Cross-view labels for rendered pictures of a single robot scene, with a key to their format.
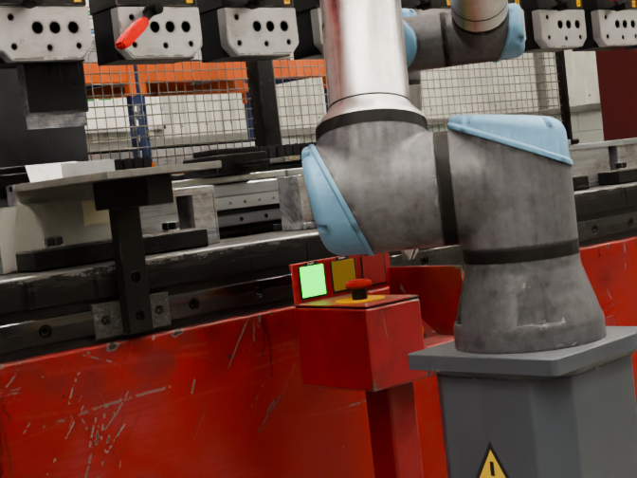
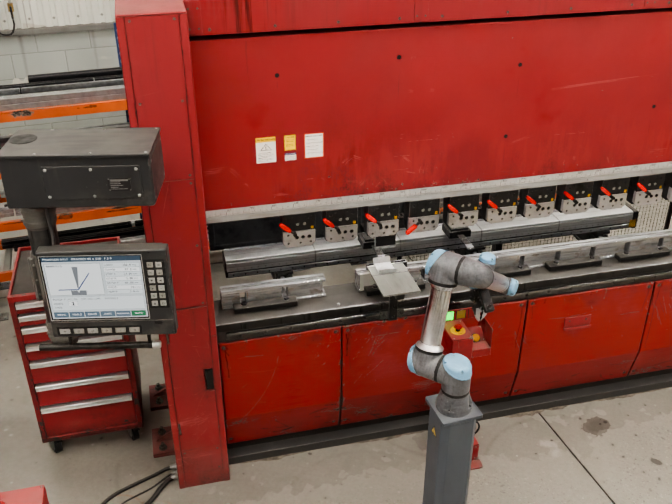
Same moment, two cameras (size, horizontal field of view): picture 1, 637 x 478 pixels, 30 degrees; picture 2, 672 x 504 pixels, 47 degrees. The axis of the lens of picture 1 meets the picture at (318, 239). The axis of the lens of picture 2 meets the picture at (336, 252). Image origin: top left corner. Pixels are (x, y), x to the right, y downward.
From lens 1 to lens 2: 248 cm
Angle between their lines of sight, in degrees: 36
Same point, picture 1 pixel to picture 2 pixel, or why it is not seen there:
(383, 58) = (433, 337)
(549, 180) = (458, 384)
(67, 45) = (389, 231)
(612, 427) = (462, 433)
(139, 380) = (391, 330)
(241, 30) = (454, 220)
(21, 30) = (375, 229)
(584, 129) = not seen: outside the picture
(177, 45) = (428, 227)
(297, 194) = not seen: hidden behind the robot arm
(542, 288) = (451, 404)
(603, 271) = (591, 300)
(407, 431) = not seen: hidden behind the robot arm
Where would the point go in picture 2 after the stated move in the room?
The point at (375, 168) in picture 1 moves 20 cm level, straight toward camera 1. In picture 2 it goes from (422, 364) to (401, 392)
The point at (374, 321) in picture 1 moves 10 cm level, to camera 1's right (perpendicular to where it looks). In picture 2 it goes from (455, 344) to (475, 349)
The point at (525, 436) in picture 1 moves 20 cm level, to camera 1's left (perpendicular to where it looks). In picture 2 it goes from (438, 430) to (393, 416)
